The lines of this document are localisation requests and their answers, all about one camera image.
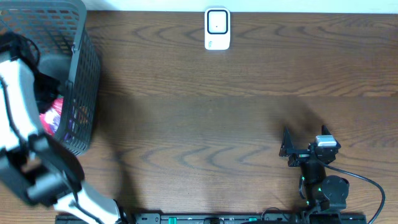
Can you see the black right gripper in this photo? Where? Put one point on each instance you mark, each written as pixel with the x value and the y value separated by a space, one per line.
pixel 287 150

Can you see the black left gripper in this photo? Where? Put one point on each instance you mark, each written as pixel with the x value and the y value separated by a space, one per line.
pixel 50 90

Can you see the red purple snack bag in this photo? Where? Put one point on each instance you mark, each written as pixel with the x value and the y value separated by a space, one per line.
pixel 51 118

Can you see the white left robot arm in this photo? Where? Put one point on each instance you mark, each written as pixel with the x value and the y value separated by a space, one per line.
pixel 36 167

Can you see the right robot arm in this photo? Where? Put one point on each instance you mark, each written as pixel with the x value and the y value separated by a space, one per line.
pixel 325 194

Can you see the white barcode scanner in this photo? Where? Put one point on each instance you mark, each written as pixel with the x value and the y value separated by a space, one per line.
pixel 217 28

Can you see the grey plastic mesh basket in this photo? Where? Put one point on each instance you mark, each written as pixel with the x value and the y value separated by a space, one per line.
pixel 63 49

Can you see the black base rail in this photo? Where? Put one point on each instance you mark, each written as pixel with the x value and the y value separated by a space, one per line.
pixel 155 218

